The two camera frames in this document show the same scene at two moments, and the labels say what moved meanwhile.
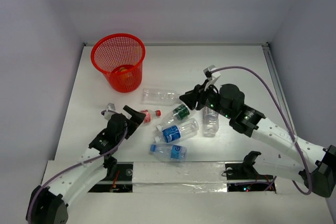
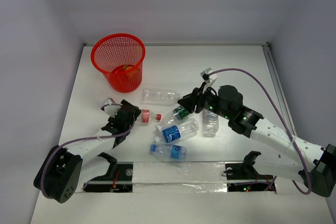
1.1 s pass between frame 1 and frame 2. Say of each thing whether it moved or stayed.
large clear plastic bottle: stayed
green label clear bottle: stayed
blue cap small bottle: stayed
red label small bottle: moved
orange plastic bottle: moved
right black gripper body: stayed
